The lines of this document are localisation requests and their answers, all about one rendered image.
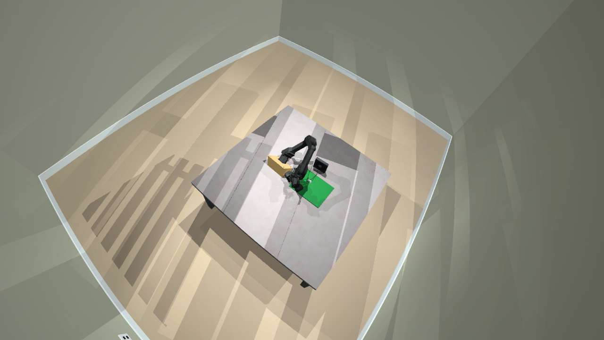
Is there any black cooling fan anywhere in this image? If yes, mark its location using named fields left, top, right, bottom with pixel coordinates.
left=313, top=157, right=329, bottom=173

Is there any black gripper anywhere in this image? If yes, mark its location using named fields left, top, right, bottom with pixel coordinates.
left=285, top=171, right=303, bottom=192

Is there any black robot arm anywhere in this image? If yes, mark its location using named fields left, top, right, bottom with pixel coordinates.
left=278, top=135, right=317, bottom=188

